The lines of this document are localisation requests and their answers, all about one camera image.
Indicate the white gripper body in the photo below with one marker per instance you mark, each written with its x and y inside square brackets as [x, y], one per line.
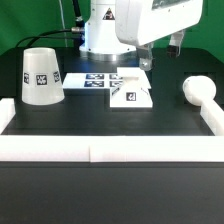
[139, 22]

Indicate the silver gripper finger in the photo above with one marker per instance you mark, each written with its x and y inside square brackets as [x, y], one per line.
[145, 56]
[175, 43]

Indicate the white lamp base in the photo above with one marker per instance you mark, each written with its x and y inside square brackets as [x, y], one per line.
[133, 92]

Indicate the white lamp bulb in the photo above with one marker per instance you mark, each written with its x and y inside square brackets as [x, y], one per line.
[197, 89]

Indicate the white lamp shade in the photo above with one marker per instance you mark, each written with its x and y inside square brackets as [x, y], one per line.
[41, 80]

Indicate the white marker plate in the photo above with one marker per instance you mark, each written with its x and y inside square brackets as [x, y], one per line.
[91, 80]

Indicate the white foam fence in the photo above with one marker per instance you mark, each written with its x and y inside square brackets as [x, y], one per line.
[104, 149]

